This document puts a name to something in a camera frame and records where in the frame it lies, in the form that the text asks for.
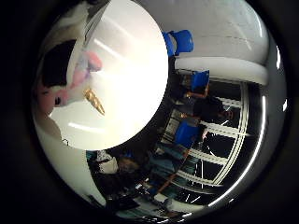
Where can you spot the pink unicorn plush toy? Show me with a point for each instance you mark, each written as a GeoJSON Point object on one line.
{"type": "Point", "coordinates": [49, 99]}

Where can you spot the blue chair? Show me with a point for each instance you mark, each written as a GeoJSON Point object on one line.
{"type": "Point", "coordinates": [199, 81]}
{"type": "Point", "coordinates": [181, 42]}
{"type": "Point", "coordinates": [187, 134]}

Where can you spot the white window frame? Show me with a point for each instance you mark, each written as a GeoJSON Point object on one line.
{"type": "Point", "coordinates": [227, 130]}

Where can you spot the person in black shirt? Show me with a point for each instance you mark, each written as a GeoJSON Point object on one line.
{"type": "Point", "coordinates": [211, 107]}

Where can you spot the person in teal shirt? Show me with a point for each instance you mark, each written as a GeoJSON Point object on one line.
{"type": "Point", "coordinates": [165, 161]}

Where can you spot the person with white cloth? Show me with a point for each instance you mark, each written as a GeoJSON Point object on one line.
{"type": "Point", "coordinates": [109, 165]}

